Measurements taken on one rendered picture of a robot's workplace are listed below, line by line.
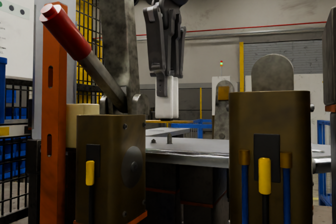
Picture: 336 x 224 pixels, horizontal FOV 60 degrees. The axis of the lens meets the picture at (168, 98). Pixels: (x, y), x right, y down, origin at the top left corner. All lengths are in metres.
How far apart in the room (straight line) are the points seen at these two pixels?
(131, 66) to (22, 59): 0.65
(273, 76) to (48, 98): 0.28
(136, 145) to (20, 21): 0.72
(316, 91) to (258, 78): 8.20
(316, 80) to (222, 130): 7.92
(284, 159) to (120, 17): 0.24
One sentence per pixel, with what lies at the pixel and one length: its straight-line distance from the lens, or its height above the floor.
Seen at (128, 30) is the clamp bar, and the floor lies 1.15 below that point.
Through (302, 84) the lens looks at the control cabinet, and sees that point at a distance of 8.42.
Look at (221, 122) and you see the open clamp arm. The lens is 0.61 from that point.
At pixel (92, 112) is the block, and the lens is 0.42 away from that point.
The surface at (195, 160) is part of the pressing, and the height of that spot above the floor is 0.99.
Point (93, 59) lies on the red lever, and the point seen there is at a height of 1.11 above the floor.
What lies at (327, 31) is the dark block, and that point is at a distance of 0.23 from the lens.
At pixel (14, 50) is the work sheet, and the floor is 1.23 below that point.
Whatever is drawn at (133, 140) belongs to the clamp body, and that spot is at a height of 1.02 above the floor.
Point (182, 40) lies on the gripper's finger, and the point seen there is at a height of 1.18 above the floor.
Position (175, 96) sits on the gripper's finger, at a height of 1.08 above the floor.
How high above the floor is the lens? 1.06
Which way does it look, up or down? 2 degrees up
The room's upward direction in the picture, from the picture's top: straight up
